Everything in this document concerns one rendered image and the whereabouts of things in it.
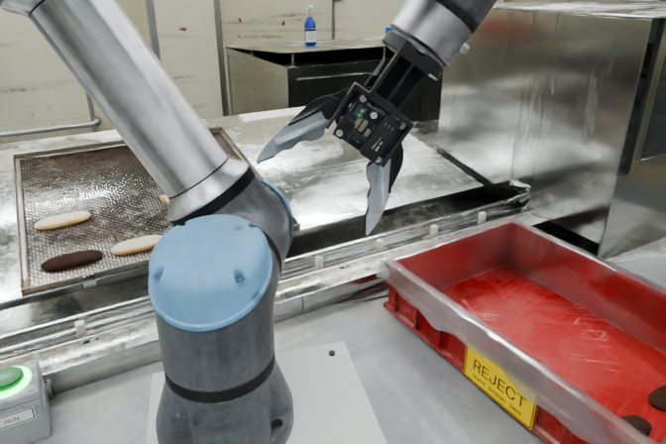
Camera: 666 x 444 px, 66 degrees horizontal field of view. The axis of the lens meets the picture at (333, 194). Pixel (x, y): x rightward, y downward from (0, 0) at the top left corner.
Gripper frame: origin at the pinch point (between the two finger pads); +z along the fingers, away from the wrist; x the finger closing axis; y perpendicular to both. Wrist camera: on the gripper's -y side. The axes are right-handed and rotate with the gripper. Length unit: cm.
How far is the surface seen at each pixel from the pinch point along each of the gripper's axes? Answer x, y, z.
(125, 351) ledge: -8.9, -8.8, 37.1
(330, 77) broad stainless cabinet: -9, -222, -3
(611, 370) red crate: 53, -11, 0
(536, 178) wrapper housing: 44, -57, -18
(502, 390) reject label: 36.0, -3.0, 8.4
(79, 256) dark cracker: -26, -27, 39
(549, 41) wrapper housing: 27, -55, -42
